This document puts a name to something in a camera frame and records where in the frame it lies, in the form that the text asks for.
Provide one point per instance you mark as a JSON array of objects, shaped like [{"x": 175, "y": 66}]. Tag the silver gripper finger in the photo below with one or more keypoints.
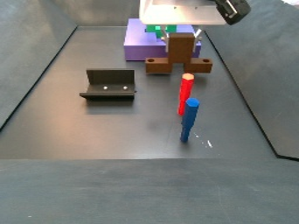
[
  {"x": 197, "y": 35},
  {"x": 166, "y": 39}
]

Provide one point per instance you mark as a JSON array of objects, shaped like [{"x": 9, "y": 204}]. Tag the red hexagonal peg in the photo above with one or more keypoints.
[{"x": 186, "y": 88}]

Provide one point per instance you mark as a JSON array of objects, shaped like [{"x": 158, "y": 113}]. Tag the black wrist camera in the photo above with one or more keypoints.
[{"x": 233, "y": 10}]

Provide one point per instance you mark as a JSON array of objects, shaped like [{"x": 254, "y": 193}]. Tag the blue hexagonal peg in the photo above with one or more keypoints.
[{"x": 192, "y": 108}]

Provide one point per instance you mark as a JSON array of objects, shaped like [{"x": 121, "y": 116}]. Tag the black angle bracket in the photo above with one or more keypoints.
[{"x": 110, "y": 84}]

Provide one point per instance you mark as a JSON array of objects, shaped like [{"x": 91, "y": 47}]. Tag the purple slotted base board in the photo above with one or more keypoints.
[{"x": 142, "y": 45}]

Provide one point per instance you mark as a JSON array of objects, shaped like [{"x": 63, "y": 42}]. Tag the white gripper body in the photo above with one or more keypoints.
[{"x": 179, "y": 12}]

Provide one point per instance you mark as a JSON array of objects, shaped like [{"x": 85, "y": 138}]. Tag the brown T-shaped block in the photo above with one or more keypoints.
[{"x": 181, "y": 45}]

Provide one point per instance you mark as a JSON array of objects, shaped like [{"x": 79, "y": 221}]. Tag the green U-shaped block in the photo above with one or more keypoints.
[{"x": 158, "y": 30}]

